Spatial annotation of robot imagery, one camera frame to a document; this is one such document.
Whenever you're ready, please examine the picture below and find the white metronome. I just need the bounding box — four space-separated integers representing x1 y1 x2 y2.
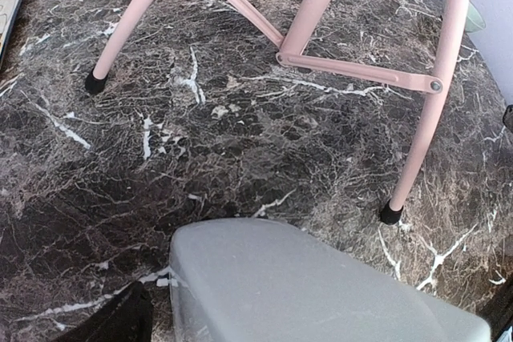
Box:
169 218 491 341

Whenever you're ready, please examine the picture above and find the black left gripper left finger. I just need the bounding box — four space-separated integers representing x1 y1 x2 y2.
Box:
54 281 153 342

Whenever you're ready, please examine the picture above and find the pale green bowl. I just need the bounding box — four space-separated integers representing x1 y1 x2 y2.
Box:
464 2 487 34

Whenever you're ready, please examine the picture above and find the floral patterned coaster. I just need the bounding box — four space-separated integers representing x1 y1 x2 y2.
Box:
0 0 23 62

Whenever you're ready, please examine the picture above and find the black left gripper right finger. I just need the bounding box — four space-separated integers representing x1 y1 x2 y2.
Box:
479 285 512 341

